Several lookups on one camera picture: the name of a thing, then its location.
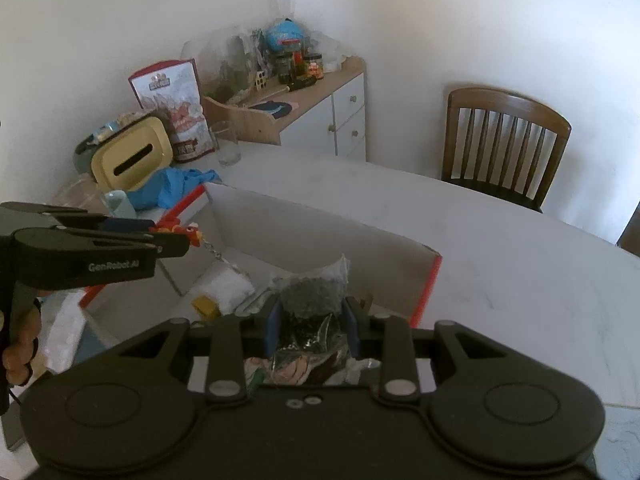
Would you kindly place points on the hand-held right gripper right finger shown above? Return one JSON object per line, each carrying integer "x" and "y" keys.
{"x": 350, "y": 330}

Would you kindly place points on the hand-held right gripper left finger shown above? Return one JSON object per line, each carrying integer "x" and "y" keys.
{"x": 273, "y": 330}

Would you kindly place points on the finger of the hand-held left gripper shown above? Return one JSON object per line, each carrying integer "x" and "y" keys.
{"x": 80, "y": 220}
{"x": 170, "y": 246}

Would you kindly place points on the clear bag of dark bits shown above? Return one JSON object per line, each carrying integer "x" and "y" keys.
{"x": 312, "y": 300}

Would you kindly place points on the white tissue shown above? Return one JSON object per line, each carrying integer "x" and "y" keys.
{"x": 227, "y": 290}

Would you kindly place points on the small yellow box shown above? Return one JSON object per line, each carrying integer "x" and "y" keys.
{"x": 205, "y": 306}

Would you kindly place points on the white cardboard box red sides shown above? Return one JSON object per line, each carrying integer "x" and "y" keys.
{"x": 320, "y": 240}

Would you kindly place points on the person's left hand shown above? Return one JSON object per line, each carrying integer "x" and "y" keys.
{"x": 22, "y": 357}

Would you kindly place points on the clear glass jar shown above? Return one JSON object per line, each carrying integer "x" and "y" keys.
{"x": 77, "y": 195}

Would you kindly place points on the light teal cup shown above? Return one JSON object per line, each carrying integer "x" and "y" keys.
{"x": 119, "y": 202}

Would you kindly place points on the blue rubber gloves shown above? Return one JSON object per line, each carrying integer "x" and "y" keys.
{"x": 170, "y": 187}

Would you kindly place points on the dark green container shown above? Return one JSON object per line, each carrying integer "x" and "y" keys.
{"x": 82, "y": 157}

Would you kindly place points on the white paper sheet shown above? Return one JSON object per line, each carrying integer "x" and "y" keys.
{"x": 60, "y": 330}

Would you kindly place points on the yellow tissue box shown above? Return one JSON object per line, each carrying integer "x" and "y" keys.
{"x": 130, "y": 160}

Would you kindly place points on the clear drinking glass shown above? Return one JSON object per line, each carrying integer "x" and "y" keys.
{"x": 226, "y": 147}

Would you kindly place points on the light wooden organizer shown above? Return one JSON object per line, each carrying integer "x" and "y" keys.
{"x": 245, "y": 120}

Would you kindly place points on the red white snack bag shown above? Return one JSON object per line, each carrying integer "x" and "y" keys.
{"x": 170, "y": 95}

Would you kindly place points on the dark blue round mat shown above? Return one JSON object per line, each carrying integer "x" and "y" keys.
{"x": 274, "y": 108}

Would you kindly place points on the grey flat board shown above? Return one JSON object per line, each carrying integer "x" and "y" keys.
{"x": 12, "y": 430}

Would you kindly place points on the clear plant container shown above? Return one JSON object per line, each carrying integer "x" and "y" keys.
{"x": 230, "y": 67}

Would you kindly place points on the small white house model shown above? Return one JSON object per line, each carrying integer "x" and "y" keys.
{"x": 260, "y": 80}

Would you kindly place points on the dark glass jar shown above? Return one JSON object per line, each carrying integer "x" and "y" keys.
{"x": 285, "y": 67}

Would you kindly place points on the white wooden-top sideboard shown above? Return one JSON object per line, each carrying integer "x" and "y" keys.
{"x": 345, "y": 110}

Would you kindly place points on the red-label bottle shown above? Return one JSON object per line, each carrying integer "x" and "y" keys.
{"x": 298, "y": 62}

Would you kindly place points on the orange-label jar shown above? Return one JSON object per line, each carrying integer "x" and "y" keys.
{"x": 313, "y": 67}

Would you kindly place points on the blue globe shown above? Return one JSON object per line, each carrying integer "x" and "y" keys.
{"x": 284, "y": 35}

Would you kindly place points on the white plastic bag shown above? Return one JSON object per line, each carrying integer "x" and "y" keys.
{"x": 335, "y": 50}

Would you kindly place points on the brown wooden slat-back chair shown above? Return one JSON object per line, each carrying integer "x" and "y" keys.
{"x": 505, "y": 102}

